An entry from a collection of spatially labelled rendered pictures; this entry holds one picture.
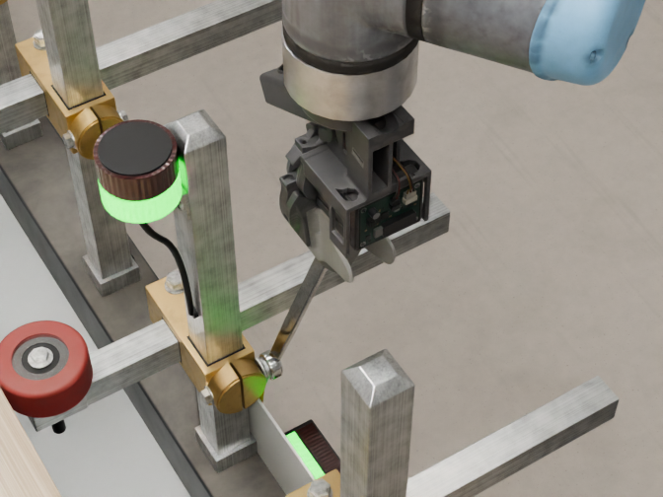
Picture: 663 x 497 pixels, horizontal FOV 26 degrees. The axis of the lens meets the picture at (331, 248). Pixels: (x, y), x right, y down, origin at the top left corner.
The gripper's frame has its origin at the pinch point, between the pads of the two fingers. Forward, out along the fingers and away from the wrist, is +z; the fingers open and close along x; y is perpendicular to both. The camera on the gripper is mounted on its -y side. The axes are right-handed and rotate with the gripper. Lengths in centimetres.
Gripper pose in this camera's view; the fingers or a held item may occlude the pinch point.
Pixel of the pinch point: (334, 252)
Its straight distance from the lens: 113.1
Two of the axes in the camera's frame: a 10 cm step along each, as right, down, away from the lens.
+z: 0.1, 6.5, 7.6
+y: 5.3, 6.5, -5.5
